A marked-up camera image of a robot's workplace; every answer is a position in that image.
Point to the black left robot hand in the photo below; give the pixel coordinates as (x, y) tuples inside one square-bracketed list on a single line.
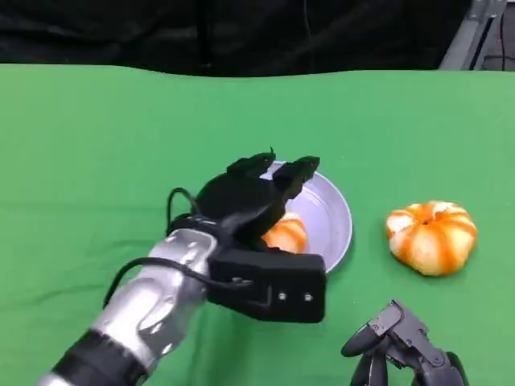
[(237, 197)]

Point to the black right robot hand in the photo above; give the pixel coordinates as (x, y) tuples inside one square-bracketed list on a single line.
[(402, 346)]

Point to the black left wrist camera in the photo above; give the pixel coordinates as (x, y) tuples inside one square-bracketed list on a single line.
[(281, 281)]

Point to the grey metal frame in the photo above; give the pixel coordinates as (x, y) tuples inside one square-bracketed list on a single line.
[(462, 36)]

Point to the green table cloth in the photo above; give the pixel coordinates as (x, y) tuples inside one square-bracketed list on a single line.
[(80, 161)]

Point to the black backdrop cloth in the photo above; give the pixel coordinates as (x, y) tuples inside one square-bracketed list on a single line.
[(161, 32)]

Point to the lilac plate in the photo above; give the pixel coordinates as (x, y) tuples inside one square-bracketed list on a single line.
[(322, 217)]

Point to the orange and white bread roll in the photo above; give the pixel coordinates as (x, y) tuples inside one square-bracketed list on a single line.
[(432, 237), (287, 235)]

